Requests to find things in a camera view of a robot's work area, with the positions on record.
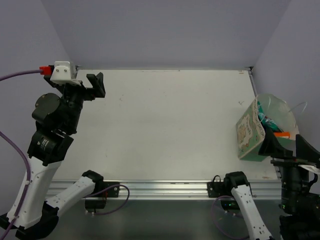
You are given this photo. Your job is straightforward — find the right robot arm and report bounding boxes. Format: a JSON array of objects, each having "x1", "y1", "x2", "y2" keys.
[{"x1": 222, "y1": 127, "x2": 320, "y2": 240}]

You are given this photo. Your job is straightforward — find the green paper bag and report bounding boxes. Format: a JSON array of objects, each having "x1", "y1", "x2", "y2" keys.
[{"x1": 235, "y1": 93, "x2": 300, "y2": 162}]

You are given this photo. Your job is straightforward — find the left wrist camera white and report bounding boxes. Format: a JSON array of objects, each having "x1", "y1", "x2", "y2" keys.
[{"x1": 50, "y1": 61, "x2": 81, "y2": 86}]

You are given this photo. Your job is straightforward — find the orange snack packet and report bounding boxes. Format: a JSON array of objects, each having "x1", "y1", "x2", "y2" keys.
[{"x1": 273, "y1": 131, "x2": 291, "y2": 139}]

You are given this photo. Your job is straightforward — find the aluminium rail frame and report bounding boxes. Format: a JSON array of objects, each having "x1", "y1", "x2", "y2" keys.
[{"x1": 48, "y1": 69, "x2": 281, "y2": 200}]

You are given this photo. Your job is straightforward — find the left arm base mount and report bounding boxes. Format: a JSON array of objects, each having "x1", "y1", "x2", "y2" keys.
[{"x1": 84, "y1": 181, "x2": 122, "y2": 216}]

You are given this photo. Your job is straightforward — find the teal candy packet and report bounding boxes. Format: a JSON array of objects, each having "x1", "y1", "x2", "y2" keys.
[{"x1": 257, "y1": 101, "x2": 282, "y2": 133}]

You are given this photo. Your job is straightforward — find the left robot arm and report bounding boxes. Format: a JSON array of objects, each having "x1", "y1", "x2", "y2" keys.
[{"x1": 0, "y1": 73, "x2": 106, "y2": 240}]

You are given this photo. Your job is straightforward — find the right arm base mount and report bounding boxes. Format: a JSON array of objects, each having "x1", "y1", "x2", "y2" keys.
[{"x1": 206, "y1": 175, "x2": 240, "y2": 212}]

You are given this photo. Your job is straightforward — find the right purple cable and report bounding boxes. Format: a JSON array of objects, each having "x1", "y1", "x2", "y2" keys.
[{"x1": 211, "y1": 195, "x2": 251, "y2": 240}]

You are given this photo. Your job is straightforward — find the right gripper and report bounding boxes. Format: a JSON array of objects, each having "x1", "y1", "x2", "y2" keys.
[{"x1": 260, "y1": 127, "x2": 320, "y2": 213}]

